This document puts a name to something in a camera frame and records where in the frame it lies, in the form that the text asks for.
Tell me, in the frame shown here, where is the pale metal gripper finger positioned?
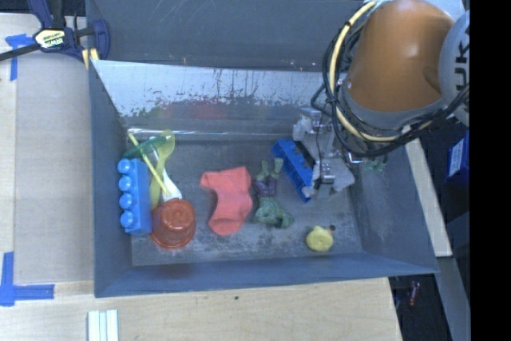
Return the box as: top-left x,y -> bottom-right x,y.
311,162 -> 335,200
331,165 -> 356,191

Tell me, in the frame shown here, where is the blue studded toy block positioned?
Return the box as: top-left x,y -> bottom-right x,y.
271,137 -> 317,204
117,157 -> 153,237

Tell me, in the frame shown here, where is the yellow rubber duck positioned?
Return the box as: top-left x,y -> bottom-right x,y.
305,224 -> 336,253

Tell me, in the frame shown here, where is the green toy figure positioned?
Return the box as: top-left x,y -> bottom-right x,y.
252,157 -> 295,229

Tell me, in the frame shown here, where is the grey metal bin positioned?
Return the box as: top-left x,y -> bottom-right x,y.
83,0 -> 441,299

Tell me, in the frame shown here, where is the red cloth sock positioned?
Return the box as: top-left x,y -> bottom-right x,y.
199,165 -> 255,237

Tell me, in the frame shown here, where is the white plastic spoon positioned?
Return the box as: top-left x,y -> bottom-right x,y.
158,157 -> 184,201

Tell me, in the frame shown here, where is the red plastic cup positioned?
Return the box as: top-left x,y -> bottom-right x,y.
149,197 -> 197,251

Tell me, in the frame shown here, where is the yellow-green plastic spoon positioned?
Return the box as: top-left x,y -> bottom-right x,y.
149,129 -> 176,212

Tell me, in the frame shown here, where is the green disc on yellow stick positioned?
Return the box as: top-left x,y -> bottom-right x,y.
122,133 -> 172,196

